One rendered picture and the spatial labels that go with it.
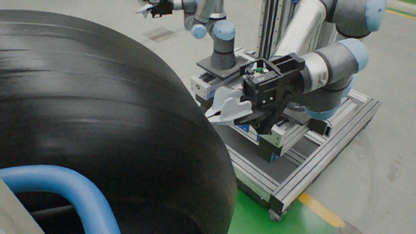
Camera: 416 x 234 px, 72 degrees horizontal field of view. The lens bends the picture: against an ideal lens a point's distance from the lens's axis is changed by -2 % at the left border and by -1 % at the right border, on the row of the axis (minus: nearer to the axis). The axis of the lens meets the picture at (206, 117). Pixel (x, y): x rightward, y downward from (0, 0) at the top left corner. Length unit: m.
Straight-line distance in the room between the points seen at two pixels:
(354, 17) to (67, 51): 0.83
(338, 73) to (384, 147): 1.93
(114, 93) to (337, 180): 1.96
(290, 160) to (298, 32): 1.15
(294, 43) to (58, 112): 0.65
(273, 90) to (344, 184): 1.67
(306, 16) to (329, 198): 1.38
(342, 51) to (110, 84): 0.47
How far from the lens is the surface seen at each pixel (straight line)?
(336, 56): 0.63
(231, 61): 1.65
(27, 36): 0.37
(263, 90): 0.52
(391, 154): 2.51
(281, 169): 1.82
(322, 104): 0.71
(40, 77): 0.30
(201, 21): 1.52
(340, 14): 1.00
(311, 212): 1.95
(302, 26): 0.87
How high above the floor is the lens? 1.60
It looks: 42 degrees down
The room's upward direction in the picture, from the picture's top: straight up
